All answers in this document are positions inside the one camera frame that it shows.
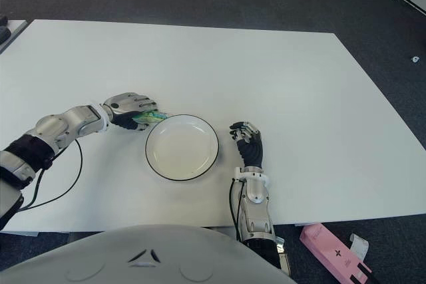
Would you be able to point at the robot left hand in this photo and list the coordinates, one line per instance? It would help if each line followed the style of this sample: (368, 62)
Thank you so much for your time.
(124, 102)

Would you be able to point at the pink cardboard box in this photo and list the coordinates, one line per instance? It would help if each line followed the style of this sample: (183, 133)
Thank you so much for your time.
(333, 250)

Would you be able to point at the grey robot torso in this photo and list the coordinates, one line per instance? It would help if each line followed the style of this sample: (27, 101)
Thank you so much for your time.
(133, 257)

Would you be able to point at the white plate black rim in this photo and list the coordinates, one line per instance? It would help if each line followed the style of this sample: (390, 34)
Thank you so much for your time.
(181, 151)

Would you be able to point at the white side table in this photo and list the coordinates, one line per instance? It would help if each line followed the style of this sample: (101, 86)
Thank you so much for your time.
(16, 28)

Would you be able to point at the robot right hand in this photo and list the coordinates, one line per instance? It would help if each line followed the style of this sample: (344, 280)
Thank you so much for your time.
(251, 151)

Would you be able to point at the robot left arm silver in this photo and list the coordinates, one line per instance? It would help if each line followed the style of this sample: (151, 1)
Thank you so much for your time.
(66, 124)

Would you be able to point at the robot right arm silver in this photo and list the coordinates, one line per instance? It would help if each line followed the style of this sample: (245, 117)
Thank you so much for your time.
(256, 204)

